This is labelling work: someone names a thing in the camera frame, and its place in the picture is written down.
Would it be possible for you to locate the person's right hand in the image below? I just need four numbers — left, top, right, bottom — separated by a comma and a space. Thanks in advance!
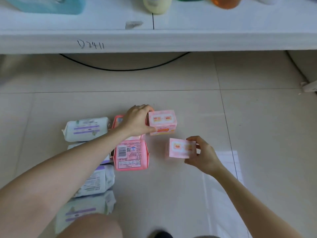
184, 136, 224, 176

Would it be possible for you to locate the person's left hand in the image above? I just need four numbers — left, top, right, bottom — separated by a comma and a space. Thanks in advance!
118, 104, 157, 137

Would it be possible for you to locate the pink pad packet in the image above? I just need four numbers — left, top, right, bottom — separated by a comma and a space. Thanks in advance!
169, 138, 198, 159
112, 115, 146, 141
148, 110, 178, 136

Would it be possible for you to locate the person's right forearm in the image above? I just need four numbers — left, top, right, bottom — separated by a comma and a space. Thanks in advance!
209, 163, 304, 238

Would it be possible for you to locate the person's left forearm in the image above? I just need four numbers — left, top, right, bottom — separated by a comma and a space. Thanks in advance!
0, 128, 135, 238

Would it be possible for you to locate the pink packet with barcode label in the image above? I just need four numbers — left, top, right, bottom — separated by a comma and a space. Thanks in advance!
113, 139, 150, 171

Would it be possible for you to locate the white purple wipes packet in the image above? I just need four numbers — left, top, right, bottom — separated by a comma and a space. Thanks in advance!
67, 142, 112, 165
55, 190, 116, 235
72, 165, 116, 198
62, 117, 110, 142

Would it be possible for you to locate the person's black shoe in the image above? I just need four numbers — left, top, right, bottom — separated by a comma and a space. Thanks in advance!
151, 230, 174, 238

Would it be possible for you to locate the white shelf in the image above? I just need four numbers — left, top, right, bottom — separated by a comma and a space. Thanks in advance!
0, 0, 317, 55

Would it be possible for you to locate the person's knee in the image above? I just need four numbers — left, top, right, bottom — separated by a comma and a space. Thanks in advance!
56, 213, 123, 238

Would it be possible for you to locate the white shelf foot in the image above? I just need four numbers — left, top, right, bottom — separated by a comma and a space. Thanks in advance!
300, 80, 317, 93

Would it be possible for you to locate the cream bottle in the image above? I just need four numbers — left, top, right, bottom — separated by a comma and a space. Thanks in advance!
143, 0, 173, 15

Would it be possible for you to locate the orange bottle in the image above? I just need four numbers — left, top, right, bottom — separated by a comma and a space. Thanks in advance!
210, 0, 242, 10

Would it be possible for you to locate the blue plastic container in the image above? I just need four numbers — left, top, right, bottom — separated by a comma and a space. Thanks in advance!
3, 0, 86, 15

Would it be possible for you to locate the black cable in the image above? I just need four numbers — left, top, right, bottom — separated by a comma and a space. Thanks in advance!
59, 52, 191, 72

